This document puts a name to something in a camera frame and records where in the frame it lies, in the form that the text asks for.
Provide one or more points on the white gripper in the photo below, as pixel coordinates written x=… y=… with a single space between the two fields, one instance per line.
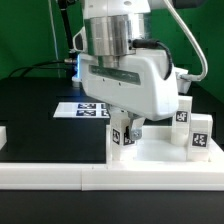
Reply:
x=137 y=86

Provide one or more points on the white square tabletop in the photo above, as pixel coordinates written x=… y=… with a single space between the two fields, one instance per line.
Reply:
x=155 y=145

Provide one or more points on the white sheet with tags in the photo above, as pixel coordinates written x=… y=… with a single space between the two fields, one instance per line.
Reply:
x=80 y=110

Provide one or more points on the white U-shaped fence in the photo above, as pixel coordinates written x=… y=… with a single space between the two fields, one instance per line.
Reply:
x=113 y=175

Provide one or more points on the thin white pole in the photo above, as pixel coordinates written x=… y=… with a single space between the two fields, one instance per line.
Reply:
x=54 y=35

